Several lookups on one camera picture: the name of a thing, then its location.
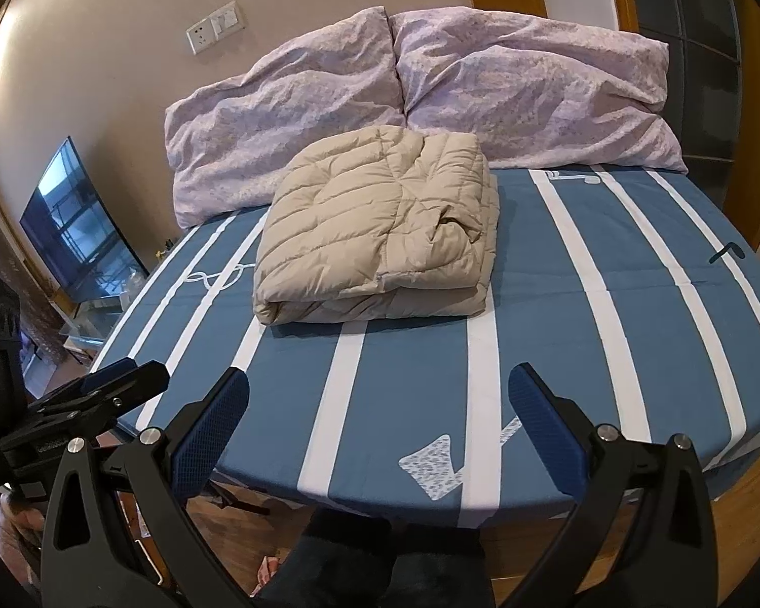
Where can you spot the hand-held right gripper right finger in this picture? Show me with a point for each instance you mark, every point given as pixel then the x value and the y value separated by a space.
pixel 544 430

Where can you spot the white wall switch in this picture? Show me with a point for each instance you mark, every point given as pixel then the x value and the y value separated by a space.
pixel 227 18

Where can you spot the white wall socket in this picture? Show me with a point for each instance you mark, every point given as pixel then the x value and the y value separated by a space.
pixel 199 37

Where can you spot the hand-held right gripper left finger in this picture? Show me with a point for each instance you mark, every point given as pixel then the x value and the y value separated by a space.
pixel 212 430

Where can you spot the beige puffer jacket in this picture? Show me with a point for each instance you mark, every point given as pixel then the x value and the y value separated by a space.
pixel 380 228

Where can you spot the flat screen television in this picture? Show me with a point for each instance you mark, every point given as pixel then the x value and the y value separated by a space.
pixel 69 221

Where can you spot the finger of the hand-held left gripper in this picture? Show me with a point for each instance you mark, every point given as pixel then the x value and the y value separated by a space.
pixel 107 379
pixel 126 392

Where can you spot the person's left leg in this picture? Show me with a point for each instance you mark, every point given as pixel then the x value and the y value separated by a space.
pixel 329 563

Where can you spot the lilac floral pillow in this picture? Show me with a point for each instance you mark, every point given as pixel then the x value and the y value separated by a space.
pixel 272 126
pixel 532 76

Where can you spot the glass television stand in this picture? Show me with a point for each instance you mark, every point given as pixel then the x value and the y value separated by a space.
pixel 95 323

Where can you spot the dark glass panel door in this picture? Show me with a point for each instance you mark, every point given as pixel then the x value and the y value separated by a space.
pixel 690 44

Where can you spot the bed with blue striped sheet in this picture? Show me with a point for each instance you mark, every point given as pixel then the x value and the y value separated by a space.
pixel 544 342

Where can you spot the person's right leg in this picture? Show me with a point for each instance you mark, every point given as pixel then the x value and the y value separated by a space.
pixel 443 570

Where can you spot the person's leg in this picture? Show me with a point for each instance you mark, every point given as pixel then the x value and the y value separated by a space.
pixel 443 570
pixel 329 563

